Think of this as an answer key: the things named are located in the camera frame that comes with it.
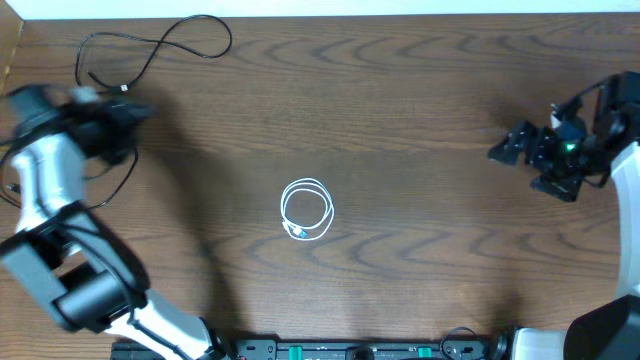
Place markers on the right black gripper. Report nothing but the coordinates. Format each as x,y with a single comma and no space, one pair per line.
518,139

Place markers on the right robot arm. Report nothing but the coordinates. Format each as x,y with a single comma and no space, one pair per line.
593,139

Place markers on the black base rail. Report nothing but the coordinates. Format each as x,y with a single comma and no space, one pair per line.
457,348

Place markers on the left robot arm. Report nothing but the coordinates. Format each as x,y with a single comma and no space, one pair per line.
74,266

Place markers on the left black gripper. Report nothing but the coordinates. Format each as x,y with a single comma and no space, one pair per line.
122,113

